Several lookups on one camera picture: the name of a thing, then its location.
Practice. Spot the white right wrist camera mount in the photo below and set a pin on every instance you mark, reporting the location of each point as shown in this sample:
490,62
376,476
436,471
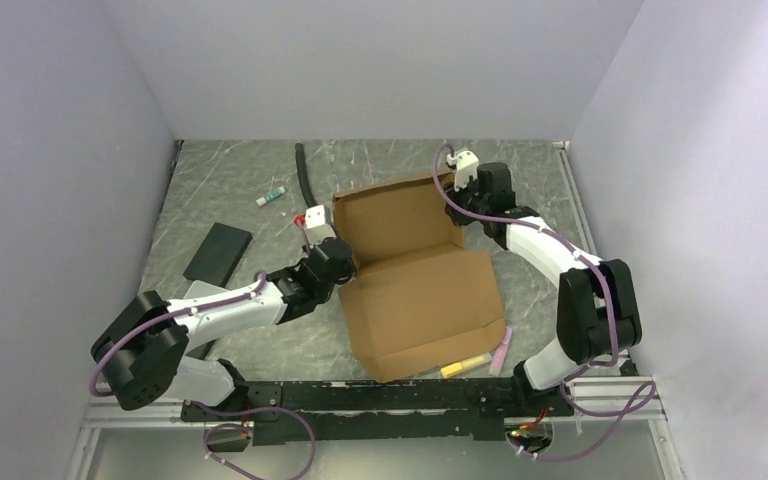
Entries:
464,163

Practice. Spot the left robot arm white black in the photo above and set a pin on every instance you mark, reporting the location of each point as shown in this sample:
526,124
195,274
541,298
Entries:
144,355

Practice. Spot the brown cardboard box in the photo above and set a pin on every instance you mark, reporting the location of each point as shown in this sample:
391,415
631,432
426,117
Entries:
419,299

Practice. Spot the yellow highlighter marker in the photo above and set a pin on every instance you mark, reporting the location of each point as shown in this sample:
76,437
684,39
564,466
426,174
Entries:
465,366

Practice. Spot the black flat rectangular block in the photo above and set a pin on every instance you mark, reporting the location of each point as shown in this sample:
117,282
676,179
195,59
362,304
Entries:
218,255

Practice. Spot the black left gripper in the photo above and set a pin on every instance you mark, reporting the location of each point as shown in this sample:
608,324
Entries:
348,270

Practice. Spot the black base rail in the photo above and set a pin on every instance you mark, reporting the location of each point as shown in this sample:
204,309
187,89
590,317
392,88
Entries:
480,409

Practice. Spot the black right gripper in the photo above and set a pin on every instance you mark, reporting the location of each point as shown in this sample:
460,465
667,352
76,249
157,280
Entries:
456,197

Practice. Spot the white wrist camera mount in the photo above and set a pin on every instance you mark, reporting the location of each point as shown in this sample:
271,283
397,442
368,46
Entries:
464,163
315,225

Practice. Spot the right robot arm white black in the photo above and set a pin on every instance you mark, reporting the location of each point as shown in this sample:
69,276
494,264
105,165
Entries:
597,314

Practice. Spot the pink highlighter marker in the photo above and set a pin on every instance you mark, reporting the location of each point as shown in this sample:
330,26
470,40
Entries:
499,354

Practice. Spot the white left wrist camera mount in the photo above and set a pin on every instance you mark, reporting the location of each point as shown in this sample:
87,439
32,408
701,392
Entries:
315,225

